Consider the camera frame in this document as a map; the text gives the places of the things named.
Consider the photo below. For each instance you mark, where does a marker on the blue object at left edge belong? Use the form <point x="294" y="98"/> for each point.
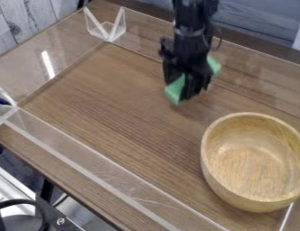
<point x="3" y="102"/>

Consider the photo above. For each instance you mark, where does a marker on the black metal bracket with screw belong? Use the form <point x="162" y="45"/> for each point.
<point x="58" y="221"/>

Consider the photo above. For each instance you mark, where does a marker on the clear acrylic corner bracket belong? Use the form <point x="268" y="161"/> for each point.
<point x="106" y="31"/>

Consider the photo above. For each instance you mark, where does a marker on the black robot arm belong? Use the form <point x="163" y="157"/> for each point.
<point x="194" y="14"/>

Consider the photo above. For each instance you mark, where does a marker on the light wooden bowl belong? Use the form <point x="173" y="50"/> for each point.
<point x="250" y="161"/>

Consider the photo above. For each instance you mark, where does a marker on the black table leg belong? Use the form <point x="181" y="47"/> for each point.
<point x="47" y="191"/>

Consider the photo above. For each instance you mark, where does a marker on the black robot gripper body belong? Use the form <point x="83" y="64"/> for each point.
<point x="187" y="45"/>

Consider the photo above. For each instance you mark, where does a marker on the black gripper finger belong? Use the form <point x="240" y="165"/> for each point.
<point x="194" y="82"/>
<point x="171" y="69"/>

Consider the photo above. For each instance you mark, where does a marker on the green rectangular block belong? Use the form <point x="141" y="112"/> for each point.
<point x="206" y="64"/>

